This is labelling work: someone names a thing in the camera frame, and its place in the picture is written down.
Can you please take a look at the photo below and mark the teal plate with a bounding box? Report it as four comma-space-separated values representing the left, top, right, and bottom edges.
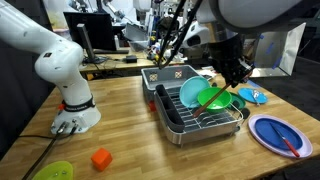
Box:
178, 75, 212, 109

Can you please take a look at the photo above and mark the brown wooden spoon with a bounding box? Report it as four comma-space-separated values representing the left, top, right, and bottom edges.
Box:
192, 68, 255, 118

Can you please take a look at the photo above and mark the green plastic bowl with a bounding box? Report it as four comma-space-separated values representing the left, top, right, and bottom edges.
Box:
196, 86, 233, 113

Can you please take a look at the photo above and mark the grey plastic tub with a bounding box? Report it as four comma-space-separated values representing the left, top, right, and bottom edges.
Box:
140, 64, 209, 104

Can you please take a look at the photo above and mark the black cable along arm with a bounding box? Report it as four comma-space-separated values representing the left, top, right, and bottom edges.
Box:
157, 0, 205, 70

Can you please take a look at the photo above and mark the white paper sheet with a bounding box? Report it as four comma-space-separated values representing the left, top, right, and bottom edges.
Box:
196, 68, 218, 81

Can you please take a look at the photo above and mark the black keyboard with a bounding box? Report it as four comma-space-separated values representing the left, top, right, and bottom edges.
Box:
92, 48, 130, 55

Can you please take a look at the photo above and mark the lavender plate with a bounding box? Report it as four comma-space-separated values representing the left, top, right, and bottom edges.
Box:
247, 114, 314, 159

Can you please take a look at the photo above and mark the black monitor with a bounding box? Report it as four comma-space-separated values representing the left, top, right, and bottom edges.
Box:
63, 12, 118, 64

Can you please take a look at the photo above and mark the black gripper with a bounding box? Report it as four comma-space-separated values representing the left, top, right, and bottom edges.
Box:
208, 31, 256, 89

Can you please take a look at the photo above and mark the clear plastic bin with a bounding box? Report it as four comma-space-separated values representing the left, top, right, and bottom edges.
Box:
124, 23, 150, 52

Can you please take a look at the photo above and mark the dark blue plate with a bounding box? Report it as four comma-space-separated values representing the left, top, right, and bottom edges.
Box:
254, 117, 304, 151

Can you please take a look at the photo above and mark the steel soup spoon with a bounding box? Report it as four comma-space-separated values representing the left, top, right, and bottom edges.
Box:
250, 89, 263, 107

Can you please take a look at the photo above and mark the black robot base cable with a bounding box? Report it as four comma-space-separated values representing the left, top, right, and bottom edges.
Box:
18, 120, 81, 180

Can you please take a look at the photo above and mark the wooden desk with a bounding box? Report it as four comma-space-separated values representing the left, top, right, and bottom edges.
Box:
78, 49, 186, 75

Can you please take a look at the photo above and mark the yellow toy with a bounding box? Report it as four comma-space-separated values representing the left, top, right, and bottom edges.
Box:
153, 49, 167, 64

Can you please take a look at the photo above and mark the light blue plate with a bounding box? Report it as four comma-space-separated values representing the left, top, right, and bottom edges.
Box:
237, 87, 269, 105

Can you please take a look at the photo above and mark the orange cube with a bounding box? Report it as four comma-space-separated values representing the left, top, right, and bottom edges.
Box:
90, 147, 114, 172

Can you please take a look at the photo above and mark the dark green plate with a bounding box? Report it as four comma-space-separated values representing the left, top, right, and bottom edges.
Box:
228, 92, 247, 111

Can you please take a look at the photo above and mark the small red block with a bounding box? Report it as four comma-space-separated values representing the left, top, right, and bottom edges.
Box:
148, 100, 157, 113

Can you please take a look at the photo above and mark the yellow-green bowl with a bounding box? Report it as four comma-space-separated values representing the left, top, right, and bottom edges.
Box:
32, 160, 74, 180

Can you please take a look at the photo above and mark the red-handled knife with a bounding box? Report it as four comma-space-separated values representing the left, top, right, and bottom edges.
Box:
269, 122, 301, 158

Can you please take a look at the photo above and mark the sheet metal box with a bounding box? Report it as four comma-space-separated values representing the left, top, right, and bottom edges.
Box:
249, 22, 307, 78

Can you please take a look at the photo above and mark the grey steel dish drying rack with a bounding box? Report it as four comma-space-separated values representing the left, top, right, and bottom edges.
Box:
153, 83, 245, 148

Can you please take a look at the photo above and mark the black backpack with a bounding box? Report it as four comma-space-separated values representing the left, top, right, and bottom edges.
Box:
154, 15, 181, 43

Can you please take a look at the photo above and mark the black power adapter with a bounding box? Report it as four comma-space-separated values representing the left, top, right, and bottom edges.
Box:
124, 54, 138, 64

